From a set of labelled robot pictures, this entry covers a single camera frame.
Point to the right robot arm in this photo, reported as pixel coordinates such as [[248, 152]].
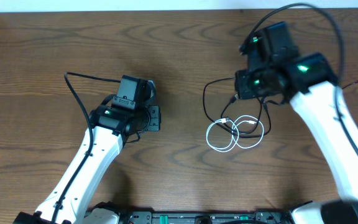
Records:
[[308, 84]]

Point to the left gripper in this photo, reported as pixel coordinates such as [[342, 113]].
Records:
[[154, 118]]

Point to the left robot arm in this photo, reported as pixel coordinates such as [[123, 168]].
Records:
[[128, 112]]

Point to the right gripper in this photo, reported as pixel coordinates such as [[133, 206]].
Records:
[[243, 86]]

